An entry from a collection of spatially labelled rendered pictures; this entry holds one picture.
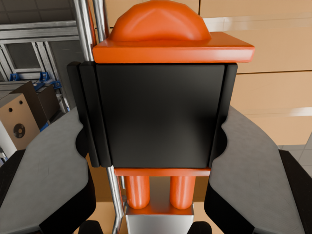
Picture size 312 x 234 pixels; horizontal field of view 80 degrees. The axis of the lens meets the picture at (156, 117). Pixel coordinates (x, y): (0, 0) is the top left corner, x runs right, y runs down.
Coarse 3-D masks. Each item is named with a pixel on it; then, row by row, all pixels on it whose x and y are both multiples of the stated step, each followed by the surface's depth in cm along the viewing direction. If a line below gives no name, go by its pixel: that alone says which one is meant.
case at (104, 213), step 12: (96, 168) 47; (96, 180) 44; (120, 180) 44; (204, 180) 43; (96, 192) 41; (108, 192) 41; (204, 192) 40; (96, 204) 39; (108, 204) 39; (96, 216) 42; (108, 216) 41; (204, 216) 41; (108, 228) 44; (120, 228) 44; (216, 228) 43
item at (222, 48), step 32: (128, 64) 9; (160, 64) 9; (192, 64) 9; (224, 64) 9; (128, 96) 10; (160, 96) 10; (192, 96) 10; (224, 96) 10; (128, 128) 11; (160, 128) 11; (192, 128) 11; (128, 160) 12; (160, 160) 12; (192, 160) 12
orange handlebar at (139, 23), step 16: (160, 0) 9; (128, 16) 9; (144, 16) 9; (160, 16) 9; (176, 16) 9; (192, 16) 9; (112, 32) 10; (128, 32) 9; (144, 32) 9; (160, 32) 9; (176, 32) 9; (192, 32) 9; (208, 32) 10; (128, 176) 15; (144, 176) 15; (176, 176) 15; (192, 176) 15; (128, 192) 16; (144, 192) 16; (176, 192) 16; (192, 192) 16
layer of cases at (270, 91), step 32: (128, 0) 65; (192, 0) 65; (224, 0) 65; (256, 0) 65; (288, 0) 65; (96, 32) 71; (224, 32) 70; (256, 32) 70; (288, 32) 70; (256, 64) 76; (288, 64) 76; (256, 96) 84; (288, 96) 84; (288, 128) 93
